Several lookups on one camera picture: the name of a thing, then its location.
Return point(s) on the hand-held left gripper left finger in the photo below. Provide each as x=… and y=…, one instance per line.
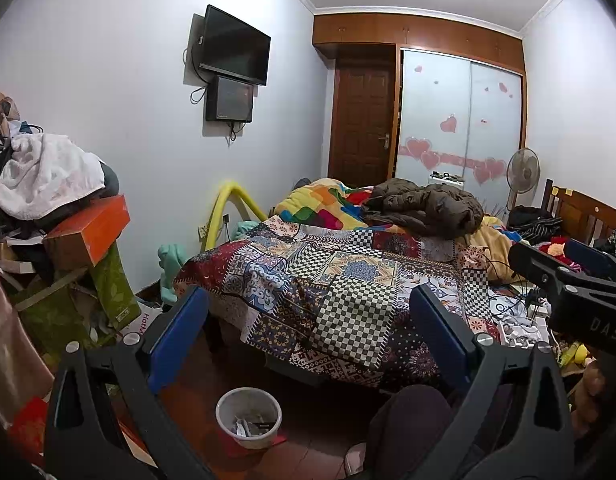
x=180, y=335

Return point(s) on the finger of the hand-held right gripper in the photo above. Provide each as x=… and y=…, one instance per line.
x=538, y=262
x=593, y=260

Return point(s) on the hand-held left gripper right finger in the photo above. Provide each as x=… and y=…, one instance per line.
x=440, y=335

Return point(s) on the white plastic waste bin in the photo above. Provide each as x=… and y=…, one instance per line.
x=225, y=422

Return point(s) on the small black box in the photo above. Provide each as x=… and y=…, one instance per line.
x=264, y=426

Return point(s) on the person's right hand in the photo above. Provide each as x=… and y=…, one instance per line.
x=595, y=382

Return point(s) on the red plush toy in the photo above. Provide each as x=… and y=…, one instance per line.
x=553, y=249

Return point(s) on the black striped bag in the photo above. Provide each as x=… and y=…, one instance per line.
x=535, y=222

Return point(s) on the white box with red print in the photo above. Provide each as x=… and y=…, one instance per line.
x=143, y=320

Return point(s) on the wooden bed headboard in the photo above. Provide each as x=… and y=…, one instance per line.
x=583, y=210

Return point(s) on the teal cloth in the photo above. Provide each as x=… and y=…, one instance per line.
x=170, y=265

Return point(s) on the white power strip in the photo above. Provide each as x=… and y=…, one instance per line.
x=523, y=332

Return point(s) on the green leaf-print box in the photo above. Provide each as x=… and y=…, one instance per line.
x=113, y=290

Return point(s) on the white standing fan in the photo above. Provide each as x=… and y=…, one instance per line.
x=523, y=172

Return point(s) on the person's left leg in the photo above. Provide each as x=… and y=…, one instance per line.
x=413, y=425

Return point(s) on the patchwork patterned bedsheet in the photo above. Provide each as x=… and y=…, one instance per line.
x=338, y=300

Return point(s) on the brown padded jacket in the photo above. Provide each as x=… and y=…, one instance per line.
x=428, y=205

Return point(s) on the orange cardboard box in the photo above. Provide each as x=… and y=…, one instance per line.
x=93, y=230

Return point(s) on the yellow foam tube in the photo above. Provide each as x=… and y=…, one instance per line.
x=223, y=200

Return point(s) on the red flat mat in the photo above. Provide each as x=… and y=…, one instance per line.
x=279, y=442

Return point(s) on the brown cloth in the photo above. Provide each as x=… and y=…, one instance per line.
x=13, y=350

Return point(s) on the dark grey garment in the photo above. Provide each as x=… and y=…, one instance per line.
x=108, y=180

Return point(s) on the yellow colour-block blanket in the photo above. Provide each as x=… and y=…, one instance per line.
x=308, y=200

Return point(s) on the wooden wardrobe with sliding doors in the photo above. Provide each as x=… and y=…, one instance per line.
x=438, y=100

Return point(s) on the white cloth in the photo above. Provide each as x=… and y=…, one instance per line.
x=48, y=175

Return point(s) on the brown wooden door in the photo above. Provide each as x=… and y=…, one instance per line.
x=363, y=130

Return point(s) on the heap of mixed clothes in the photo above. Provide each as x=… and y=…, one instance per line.
x=0, y=120

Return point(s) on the small black wall monitor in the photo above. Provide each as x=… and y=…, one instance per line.
x=228, y=100

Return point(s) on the black wall television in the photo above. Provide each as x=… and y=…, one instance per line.
x=233, y=45

